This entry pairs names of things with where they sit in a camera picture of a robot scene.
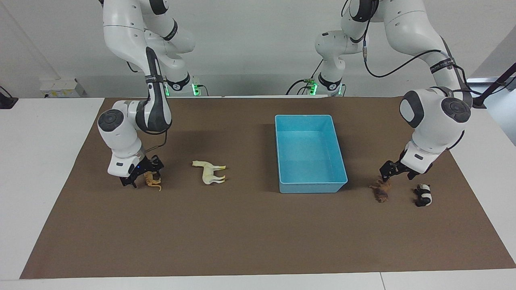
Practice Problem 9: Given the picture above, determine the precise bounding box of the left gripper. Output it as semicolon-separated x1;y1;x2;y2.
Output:
379;149;421;182

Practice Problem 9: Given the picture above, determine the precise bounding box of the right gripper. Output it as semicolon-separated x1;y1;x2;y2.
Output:
120;155;165;189

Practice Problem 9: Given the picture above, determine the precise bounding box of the blue plastic storage box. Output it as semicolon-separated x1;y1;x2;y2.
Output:
275;114;348;194

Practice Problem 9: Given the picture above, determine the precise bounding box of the orange toy tiger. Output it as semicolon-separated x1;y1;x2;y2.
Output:
144;171;162;192

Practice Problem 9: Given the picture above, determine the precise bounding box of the brown toy animal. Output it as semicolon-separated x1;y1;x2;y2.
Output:
369;176;392;203

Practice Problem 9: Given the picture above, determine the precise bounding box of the black and white toy panda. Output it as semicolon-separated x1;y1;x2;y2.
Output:
413;184;433;207

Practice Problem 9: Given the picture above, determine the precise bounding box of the cream toy horse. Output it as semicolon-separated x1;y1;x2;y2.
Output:
191;160;227;185

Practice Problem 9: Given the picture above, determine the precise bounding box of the white wall socket box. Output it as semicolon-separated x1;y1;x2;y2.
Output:
40;78;86;98

